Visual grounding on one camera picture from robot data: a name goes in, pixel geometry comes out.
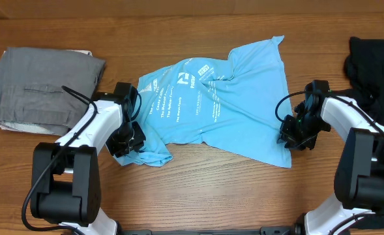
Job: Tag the black polo shirt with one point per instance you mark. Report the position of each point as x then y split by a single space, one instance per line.
364 67

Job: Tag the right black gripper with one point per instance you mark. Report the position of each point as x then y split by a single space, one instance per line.
287 137

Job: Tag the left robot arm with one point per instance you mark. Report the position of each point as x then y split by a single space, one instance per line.
65 191

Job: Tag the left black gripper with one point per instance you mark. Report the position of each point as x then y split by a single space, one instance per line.
120 150

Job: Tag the folded grey trousers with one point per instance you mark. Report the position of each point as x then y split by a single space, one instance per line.
32 98

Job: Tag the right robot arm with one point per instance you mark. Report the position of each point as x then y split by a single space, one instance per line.
358 197

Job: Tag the light blue printed t-shirt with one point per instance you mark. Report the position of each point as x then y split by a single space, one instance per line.
234 105

